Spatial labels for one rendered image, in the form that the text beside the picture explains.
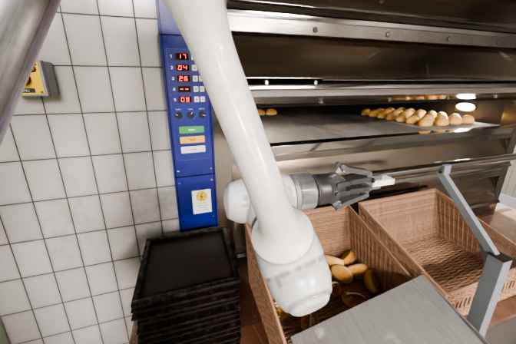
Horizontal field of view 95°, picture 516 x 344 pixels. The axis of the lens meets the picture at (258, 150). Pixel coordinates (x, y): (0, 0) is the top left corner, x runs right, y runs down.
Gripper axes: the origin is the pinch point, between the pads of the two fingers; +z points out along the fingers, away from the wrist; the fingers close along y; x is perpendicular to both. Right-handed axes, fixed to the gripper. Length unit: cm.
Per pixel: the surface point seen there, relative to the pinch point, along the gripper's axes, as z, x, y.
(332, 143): 17, -47, 3
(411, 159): 70, -49, 16
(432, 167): 32.2, -10.1, 3.3
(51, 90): -87, -41, -23
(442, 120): 107, -64, -1
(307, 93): -5.7, -32.6, -21.3
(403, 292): 18.4, -0.7, 44.1
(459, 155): 106, -49, 17
